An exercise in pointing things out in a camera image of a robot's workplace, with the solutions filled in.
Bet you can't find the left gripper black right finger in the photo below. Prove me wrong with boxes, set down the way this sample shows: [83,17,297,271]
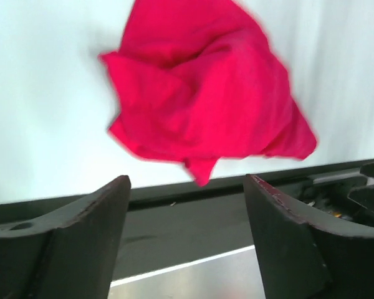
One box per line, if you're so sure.
[243,174,374,298]

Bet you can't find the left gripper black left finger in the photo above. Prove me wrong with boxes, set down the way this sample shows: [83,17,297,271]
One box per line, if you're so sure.
[0,175,131,298]

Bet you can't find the crimson red t-shirt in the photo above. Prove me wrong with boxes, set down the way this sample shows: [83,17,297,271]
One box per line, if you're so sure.
[100,1,317,186]

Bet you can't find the black base mounting strip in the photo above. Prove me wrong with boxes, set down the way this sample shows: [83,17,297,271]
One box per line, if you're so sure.
[0,159,374,280]

